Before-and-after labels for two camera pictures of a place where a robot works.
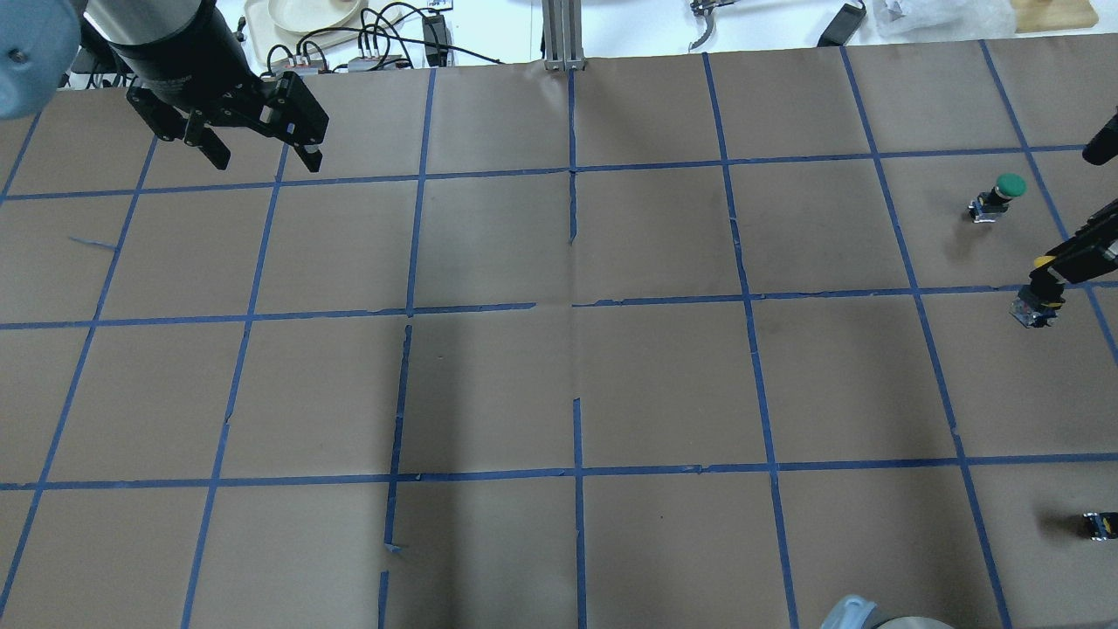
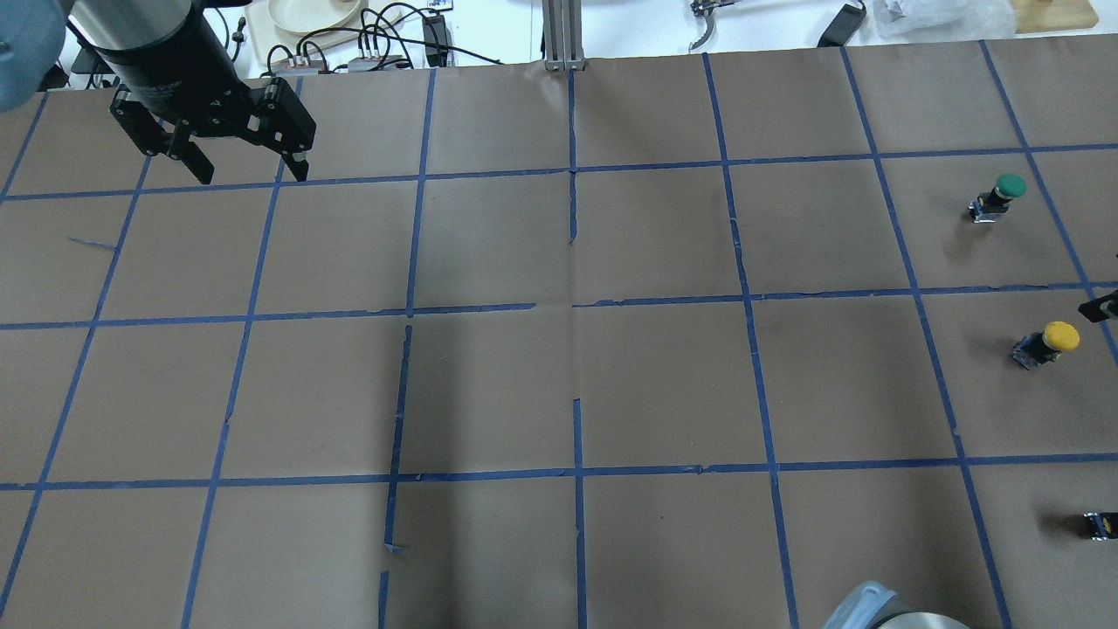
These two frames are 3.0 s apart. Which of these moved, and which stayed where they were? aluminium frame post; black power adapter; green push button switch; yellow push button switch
Moved: yellow push button switch
Stayed: aluminium frame post; green push button switch; black power adapter
